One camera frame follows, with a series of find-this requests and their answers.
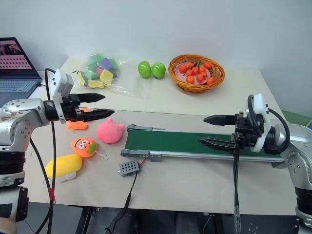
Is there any yellow foam block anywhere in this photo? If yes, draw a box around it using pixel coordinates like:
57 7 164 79
77 72 89 87
99 68 115 84
88 79 104 89

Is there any clear plastic bag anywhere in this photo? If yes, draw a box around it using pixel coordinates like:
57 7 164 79
71 53 151 99

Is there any green mat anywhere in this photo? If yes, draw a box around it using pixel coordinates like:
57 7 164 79
282 110 312 128

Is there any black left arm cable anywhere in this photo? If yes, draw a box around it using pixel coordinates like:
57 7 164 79
29 67 58 234

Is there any small orange fish toy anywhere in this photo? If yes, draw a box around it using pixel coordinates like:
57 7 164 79
66 107 89 131

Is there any pink plush toy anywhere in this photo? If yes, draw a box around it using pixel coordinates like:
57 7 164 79
96 118 126 145

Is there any purple foam block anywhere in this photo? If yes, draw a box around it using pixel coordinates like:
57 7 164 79
98 57 112 70

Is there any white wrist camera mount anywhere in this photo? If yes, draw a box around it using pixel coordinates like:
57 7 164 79
49 69 74 120
246 93 270 153

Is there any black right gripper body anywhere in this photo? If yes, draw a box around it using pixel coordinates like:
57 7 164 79
231 111 259 150

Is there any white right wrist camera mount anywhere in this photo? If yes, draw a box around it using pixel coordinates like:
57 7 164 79
246 93 270 153

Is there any black control box cable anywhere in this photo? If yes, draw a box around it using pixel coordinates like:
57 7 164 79
104 174 138 234

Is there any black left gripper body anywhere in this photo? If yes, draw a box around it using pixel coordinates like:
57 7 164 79
62 94 85 123

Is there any open laptop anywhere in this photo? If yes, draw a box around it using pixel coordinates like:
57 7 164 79
0 37 43 108

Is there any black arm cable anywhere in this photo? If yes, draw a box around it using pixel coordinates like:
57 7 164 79
247 94 292 155
29 67 58 234

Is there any yellow plush toy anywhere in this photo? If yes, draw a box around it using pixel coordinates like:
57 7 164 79
44 154 84 183

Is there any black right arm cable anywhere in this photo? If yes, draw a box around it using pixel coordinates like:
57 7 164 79
247 94 292 155

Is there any green conveyor belt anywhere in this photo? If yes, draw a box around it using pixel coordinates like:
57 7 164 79
120 124 286 169

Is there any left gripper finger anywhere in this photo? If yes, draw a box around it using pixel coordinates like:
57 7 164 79
82 108 115 122
78 92 106 103

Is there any braided black hanging cable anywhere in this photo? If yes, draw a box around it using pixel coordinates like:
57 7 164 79
232 136 242 234

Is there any green foam block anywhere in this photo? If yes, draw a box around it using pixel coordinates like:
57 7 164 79
82 69 98 80
85 59 99 72
108 58 119 72
88 53 105 62

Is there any grey perforated control box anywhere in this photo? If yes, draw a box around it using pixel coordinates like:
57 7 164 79
116 160 139 178

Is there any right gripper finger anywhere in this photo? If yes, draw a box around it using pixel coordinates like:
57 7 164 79
202 115 237 127
196 136 238 155

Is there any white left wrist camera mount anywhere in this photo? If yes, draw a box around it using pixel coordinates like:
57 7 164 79
49 69 74 120

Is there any black table frame leg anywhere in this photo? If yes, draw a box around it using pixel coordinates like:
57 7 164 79
75 207 92 234

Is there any orange wicker basket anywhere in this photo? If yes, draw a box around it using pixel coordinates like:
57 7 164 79
168 54 226 94

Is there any orange round plush toy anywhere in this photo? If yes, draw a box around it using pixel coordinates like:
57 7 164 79
70 137 109 162

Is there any pink plate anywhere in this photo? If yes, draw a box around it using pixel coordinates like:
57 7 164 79
174 63 215 86

